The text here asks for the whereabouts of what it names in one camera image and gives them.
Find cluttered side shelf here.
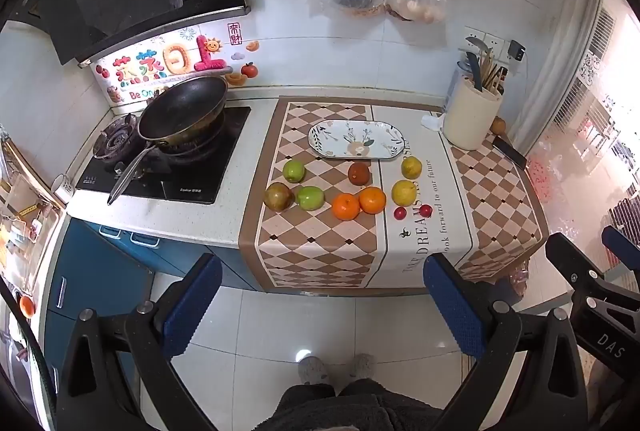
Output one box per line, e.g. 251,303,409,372
0,124,67,362

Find metal spatula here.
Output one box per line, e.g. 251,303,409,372
465,36,493,72

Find beige utensil holder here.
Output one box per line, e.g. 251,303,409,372
442,78,504,150

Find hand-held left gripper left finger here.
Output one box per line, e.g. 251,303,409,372
55,253,224,431

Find green apple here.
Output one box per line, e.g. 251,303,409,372
283,160,306,184
296,186,325,212

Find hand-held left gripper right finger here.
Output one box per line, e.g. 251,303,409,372
423,253,594,431

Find bright orange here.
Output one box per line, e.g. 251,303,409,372
332,193,362,221
358,186,388,215

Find brownish green round fruit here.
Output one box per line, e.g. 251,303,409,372
264,182,295,212

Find bundle of wooden chopsticks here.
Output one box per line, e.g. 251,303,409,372
480,51,508,96

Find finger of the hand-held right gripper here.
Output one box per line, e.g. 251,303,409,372
602,226,640,265
545,233,640,374

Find white wall outlet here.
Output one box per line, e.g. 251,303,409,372
462,26,507,58

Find black handled knife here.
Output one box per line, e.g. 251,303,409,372
465,52,484,92

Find black glass gas stove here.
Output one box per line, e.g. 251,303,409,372
75,105,252,206

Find colourful wall sticker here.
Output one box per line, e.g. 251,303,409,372
95,28,261,104

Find person's dark trouser legs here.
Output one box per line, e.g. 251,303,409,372
254,378,446,431

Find dark reddish orange fruit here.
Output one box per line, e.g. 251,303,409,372
347,162,371,187

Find black wok with metal handle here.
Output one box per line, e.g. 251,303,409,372
107,76,229,207

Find black smartphone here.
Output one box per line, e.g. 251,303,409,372
492,136,529,170

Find white cup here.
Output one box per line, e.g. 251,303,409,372
52,174,76,205

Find grey fluffy slipper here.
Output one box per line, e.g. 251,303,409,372
298,355,329,385
347,353,376,382

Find brown checkered table mat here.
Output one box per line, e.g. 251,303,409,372
237,96,549,297

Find floral oval ceramic plate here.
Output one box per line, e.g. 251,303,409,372
307,120,407,160

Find blue kitchen cabinet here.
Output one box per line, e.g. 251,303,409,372
42,216,261,364

